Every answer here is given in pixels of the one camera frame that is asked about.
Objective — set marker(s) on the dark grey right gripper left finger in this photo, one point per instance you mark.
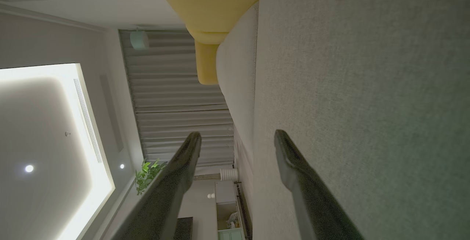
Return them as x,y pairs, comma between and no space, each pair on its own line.
161,199

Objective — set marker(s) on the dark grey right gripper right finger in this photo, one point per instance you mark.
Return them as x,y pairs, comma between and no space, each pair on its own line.
315,203

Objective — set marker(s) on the green leafy potted tree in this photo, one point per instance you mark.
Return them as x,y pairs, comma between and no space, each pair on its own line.
147,175

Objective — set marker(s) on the black flat screen TV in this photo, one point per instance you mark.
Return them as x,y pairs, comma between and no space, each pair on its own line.
184,229

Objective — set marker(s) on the small white round figurine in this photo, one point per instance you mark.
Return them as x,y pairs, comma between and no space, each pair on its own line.
210,196

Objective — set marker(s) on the long low TV cabinet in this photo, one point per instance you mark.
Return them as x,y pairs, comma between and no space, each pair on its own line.
226,199

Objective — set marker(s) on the white ribbed plant pot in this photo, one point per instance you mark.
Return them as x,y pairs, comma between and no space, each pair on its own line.
229,174

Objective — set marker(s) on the pale toy in cabinet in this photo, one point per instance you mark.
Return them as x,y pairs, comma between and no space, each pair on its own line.
233,221

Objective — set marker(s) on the grey pleated curtain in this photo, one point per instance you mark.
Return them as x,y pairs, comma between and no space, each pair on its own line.
165,86

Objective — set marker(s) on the yellow and grey sofa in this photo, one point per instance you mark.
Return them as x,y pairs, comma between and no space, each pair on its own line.
367,86

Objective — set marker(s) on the grey sofa seat cushion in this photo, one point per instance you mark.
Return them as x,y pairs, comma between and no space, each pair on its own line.
237,78

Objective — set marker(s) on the white dome ceiling fixture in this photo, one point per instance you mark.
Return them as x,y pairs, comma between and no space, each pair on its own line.
138,40

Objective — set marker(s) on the yellow sofa backrest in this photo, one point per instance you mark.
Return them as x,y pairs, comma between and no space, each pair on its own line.
209,1

